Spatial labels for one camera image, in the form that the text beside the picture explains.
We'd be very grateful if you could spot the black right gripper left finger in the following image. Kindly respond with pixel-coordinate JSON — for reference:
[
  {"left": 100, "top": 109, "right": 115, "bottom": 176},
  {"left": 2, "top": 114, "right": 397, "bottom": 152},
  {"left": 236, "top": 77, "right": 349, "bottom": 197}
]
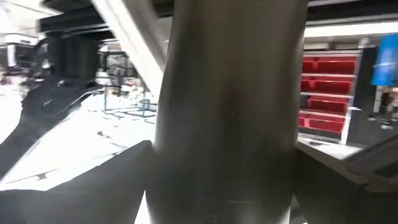
[{"left": 0, "top": 139, "right": 155, "bottom": 224}]

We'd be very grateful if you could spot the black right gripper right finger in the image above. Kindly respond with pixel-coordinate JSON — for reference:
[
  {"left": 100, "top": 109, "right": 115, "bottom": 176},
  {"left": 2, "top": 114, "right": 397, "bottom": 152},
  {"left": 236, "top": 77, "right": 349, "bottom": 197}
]
[{"left": 291, "top": 145, "right": 398, "bottom": 224}]

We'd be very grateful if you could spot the black cylindrical cup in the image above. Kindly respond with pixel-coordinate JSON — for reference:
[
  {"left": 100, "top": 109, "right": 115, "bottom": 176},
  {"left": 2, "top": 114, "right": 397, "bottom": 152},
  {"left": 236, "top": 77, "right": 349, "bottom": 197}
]
[{"left": 145, "top": 0, "right": 309, "bottom": 224}]

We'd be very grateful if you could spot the red plastic storage bin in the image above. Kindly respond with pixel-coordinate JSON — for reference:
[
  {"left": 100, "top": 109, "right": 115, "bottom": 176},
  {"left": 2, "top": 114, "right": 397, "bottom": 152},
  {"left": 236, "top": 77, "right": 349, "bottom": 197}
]
[
  {"left": 312, "top": 79, "right": 354, "bottom": 95},
  {"left": 306, "top": 117, "right": 345, "bottom": 133},
  {"left": 315, "top": 58, "right": 357, "bottom": 75},
  {"left": 307, "top": 96, "right": 349, "bottom": 114}
]

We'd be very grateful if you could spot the metal shelf rack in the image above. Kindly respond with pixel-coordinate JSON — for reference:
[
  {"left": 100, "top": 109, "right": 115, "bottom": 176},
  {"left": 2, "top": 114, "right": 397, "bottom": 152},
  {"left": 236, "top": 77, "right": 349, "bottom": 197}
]
[{"left": 297, "top": 49, "right": 363, "bottom": 146}]

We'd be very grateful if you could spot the blue board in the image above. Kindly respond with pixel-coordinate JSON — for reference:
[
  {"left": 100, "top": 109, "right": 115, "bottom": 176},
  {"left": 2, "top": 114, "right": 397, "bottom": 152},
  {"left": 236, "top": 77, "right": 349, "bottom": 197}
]
[{"left": 371, "top": 33, "right": 398, "bottom": 87}]

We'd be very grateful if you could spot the grey metal frame stand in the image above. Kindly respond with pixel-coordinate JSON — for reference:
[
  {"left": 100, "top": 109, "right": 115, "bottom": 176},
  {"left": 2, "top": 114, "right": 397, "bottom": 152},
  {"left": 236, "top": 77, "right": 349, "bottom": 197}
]
[{"left": 101, "top": 51, "right": 157, "bottom": 119}]

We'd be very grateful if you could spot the black aluminium rig frame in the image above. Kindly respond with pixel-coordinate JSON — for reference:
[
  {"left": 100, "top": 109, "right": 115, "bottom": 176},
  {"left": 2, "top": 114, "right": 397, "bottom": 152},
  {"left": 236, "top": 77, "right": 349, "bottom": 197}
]
[{"left": 36, "top": 0, "right": 175, "bottom": 42}]

